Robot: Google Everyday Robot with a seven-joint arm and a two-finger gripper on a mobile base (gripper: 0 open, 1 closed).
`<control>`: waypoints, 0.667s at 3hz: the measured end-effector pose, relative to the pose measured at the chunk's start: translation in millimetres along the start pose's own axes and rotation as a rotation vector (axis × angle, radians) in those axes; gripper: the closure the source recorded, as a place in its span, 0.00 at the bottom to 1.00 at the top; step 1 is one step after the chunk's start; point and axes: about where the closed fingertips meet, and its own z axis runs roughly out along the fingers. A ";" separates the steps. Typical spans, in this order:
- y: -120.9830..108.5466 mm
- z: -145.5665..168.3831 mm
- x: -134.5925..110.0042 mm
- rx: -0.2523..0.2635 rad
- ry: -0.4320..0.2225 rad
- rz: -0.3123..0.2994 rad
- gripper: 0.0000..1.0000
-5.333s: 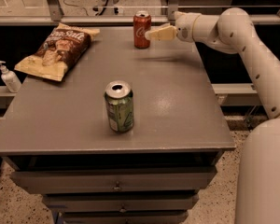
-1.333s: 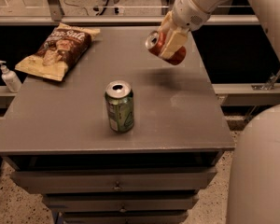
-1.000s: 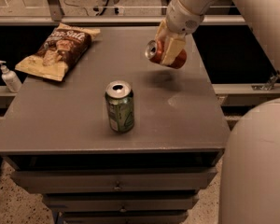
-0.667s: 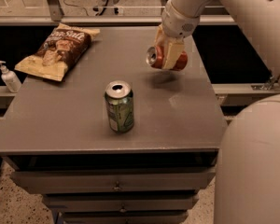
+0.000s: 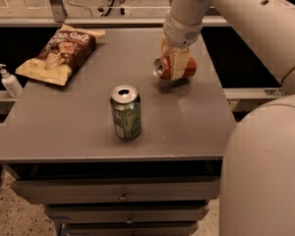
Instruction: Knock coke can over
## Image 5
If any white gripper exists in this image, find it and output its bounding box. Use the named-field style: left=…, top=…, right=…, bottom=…
left=160, top=10, right=204, bottom=80

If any red coke can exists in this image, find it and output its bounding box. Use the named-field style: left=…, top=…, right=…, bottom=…
left=152, top=56, right=197, bottom=81

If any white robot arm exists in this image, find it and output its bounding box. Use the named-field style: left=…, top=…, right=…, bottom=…
left=161, top=0, right=295, bottom=236

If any green soda can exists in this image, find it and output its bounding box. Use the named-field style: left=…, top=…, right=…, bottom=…
left=110, top=85, right=142, bottom=140

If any brown sea salt chip bag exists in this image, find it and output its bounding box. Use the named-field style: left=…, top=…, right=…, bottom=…
left=16, top=25, right=105, bottom=86

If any grey drawer cabinet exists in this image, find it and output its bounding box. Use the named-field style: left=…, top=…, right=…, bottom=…
left=0, top=29, right=235, bottom=236

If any top grey drawer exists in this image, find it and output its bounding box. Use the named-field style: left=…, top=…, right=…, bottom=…
left=12, top=177, right=219, bottom=205

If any grey drawer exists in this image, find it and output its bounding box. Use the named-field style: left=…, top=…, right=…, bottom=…
left=66, top=222, right=198, bottom=236
left=12, top=177, right=219, bottom=205
left=45, top=203, right=208, bottom=224

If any middle grey drawer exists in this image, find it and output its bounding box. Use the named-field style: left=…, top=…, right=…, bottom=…
left=45, top=203, right=208, bottom=224

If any white pump sanitizer bottle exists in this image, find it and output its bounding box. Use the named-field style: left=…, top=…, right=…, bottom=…
left=0, top=64, right=23, bottom=98

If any bottom grey drawer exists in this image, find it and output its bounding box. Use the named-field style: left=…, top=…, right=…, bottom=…
left=66, top=222, right=198, bottom=236

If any black cable on floor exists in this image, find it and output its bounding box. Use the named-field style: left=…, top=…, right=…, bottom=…
left=59, top=0, right=94, bottom=18

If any metal railing frame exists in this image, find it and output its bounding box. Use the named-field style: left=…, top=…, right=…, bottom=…
left=0, top=0, right=295, bottom=114

